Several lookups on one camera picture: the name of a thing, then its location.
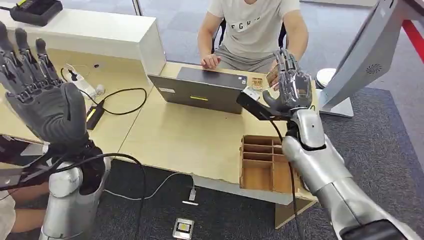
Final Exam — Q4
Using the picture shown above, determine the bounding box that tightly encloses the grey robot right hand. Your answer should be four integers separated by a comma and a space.
263, 48, 313, 114

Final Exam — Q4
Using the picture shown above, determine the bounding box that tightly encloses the person's left hand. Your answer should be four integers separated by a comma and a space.
266, 60, 282, 92

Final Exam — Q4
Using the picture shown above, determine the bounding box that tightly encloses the person's right hand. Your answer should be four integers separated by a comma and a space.
200, 54, 222, 71

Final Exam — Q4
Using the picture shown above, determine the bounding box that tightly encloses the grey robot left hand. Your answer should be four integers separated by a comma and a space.
0, 21, 90, 147

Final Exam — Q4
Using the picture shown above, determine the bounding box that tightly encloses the small wooden card stand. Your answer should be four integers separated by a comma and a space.
251, 76, 265, 93

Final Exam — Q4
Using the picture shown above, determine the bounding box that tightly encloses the black office chair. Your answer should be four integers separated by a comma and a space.
211, 18, 289, 55

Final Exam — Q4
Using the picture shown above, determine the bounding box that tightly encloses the white round base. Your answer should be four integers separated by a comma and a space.
314, 67, 337, 90

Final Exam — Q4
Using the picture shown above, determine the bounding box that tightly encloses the grey laptop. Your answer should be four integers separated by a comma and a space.
148, 67, 249, 116

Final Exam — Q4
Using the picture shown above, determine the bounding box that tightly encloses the white power strip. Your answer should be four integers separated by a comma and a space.
62, 63, 106, 99

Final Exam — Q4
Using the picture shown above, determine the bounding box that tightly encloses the black power adapter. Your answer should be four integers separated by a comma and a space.
85, 101, 106, 131

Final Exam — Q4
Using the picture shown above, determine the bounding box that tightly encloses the person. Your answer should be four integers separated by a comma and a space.
197, 0, 310, 92
0, 182, 51, 240

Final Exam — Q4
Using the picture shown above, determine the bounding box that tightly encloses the grey kiosk screen stand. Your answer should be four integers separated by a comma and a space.
317, 0, 424, 119

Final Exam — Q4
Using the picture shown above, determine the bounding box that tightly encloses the white desk shelf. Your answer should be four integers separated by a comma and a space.
0, 8, 167, 77

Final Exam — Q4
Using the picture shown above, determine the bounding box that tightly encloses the wooden compartment box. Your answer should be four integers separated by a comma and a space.
239, 134, 308, 195

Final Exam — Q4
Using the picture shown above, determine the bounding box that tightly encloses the black desktop device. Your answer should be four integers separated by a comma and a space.
9, 0, 64, 28

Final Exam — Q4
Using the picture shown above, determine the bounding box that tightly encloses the wooden desk leg panel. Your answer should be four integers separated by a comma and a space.
274, 197, 317, 230

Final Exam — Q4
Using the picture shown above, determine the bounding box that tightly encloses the red bar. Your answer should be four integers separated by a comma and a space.
400, 19, 424, 64

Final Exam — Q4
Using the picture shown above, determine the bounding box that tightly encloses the silver device with screen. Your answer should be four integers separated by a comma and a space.
172, 217, 195, 240

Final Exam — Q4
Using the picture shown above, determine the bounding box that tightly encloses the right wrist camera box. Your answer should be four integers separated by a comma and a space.
236, 86, 290, 122

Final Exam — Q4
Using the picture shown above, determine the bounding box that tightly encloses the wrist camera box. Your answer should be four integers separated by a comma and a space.
236, 86, 290, 122
0, 134, 51, 190

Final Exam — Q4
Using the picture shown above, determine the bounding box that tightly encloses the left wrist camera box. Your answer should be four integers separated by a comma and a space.
0, 134, 51, 190

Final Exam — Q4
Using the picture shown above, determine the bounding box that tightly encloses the black power cable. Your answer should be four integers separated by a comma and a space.
60, 67, 148, 117

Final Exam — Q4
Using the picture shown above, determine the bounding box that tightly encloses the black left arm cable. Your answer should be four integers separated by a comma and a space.
0, 151, 147, 240

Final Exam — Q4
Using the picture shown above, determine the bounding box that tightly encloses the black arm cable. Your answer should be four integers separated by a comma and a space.
0, 151, 147, 240
268, 118, 305, 240

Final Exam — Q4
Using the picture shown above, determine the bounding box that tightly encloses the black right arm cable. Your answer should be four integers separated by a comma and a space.
268, 118, 305, 240

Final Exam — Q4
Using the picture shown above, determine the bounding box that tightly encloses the white cable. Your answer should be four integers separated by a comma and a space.
103, 172, 196, 202

